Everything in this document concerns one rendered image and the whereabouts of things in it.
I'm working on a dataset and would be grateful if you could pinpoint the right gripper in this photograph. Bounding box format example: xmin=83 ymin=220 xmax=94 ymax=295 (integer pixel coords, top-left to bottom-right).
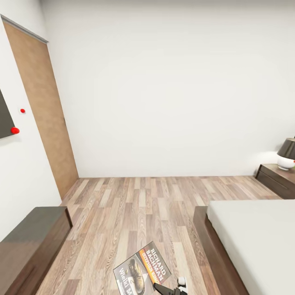
xmin=153 ymin=283 xmax=187 ymax=295

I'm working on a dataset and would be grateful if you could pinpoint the hardback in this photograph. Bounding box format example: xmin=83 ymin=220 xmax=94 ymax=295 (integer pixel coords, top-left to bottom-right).
xmin=113 ymin=241 xmax=172 ymax=295

